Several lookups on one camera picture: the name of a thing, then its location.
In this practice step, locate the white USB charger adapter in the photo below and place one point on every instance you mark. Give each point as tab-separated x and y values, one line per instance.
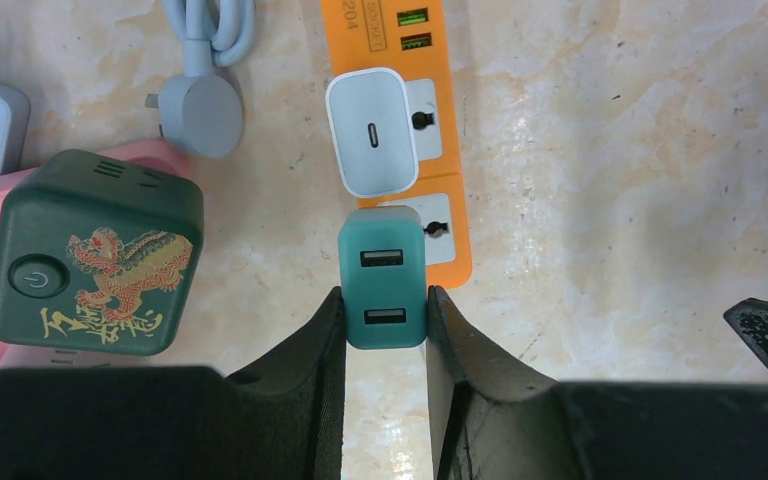
372	134

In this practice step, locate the orange power strip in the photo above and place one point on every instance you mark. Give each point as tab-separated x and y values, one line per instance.
410	38

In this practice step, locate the dark green cube socket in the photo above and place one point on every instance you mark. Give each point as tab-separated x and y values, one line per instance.
98	254

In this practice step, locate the teal small cube adapter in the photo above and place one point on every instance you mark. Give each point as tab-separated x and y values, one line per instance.
382	264

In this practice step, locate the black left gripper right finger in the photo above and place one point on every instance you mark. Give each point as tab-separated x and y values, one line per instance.
494	417

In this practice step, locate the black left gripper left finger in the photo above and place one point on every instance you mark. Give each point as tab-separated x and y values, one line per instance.
280	417

